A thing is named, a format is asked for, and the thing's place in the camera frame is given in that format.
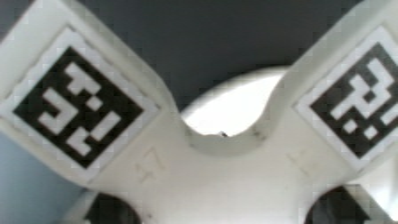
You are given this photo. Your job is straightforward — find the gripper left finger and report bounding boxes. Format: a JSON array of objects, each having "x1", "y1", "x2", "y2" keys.
[{"x1": 61, "y1": 191, "x2": 143, "y2": 224}]

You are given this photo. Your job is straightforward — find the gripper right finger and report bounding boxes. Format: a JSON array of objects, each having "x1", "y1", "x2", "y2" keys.
[{"x1": 304, "y1": 184, "x2": 391, "y2": 224}]

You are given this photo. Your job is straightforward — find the white cross-shaped table base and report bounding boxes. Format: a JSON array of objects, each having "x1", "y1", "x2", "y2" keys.
[{"x1": 0, "y1": 0, "x2": 398, "y2": 224}]

